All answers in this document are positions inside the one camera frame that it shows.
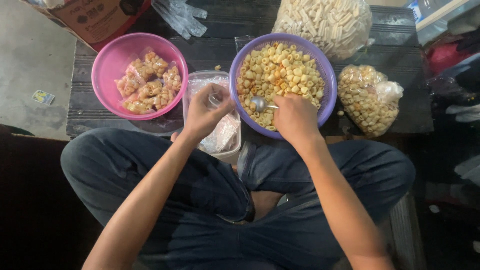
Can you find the brown cardboard box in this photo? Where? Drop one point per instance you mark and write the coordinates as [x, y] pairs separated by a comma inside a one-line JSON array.
[[93, 18]]

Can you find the pink plastic bowl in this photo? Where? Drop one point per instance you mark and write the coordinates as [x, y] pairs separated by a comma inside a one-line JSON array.
[[112, 67]]

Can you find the pile of filled snack packets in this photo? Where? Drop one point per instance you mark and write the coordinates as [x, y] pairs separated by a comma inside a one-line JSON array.
[[150, 84]]

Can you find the large bag of white stick snacks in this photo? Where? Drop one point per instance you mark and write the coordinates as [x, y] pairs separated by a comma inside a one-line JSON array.
[[322, 24]]

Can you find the heap of loose macaroni snacks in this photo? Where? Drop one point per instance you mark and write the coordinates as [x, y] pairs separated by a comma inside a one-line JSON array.
[[281, 71]]

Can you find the clear plastic container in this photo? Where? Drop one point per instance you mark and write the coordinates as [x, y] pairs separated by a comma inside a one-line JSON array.
[[234, 144]]

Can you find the purple plastic basket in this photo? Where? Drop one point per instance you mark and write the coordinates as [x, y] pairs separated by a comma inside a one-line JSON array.
[[330, 93]]

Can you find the stack of empty plastic bags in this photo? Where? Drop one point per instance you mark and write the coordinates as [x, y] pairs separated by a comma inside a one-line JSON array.
[[225, 133]]

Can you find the person's right hand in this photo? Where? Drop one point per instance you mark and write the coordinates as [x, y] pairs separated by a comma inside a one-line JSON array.
[[298, 118]]

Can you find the person's blue jeans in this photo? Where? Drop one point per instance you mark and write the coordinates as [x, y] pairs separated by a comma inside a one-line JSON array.
[[210, 176]]

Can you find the white shelf with bottle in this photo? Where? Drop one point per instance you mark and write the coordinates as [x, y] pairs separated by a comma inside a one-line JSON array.
[[438, 15]]

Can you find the crumpled clear plastic wrap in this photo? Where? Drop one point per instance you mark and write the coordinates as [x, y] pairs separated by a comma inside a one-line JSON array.
[[182, 17]]

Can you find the clear bag of macaroni snacks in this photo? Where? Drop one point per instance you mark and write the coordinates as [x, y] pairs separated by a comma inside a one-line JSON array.
[[365, 99]]

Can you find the person's left hand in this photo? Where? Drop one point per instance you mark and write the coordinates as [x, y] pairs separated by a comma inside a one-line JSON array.
[[198, 118]]

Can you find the small blue yellow card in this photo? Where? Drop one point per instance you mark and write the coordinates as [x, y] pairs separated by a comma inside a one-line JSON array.
[[43, 97]]

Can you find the metal spoon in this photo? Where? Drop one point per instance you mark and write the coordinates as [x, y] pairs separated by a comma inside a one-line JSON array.
[[258, 103]]

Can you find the heap of clothes and bags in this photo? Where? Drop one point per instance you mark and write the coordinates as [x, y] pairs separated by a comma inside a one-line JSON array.
[[455, 75]]

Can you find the small clear plastic bag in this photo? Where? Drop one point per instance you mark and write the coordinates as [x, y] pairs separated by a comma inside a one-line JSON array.
[[215, 101]]

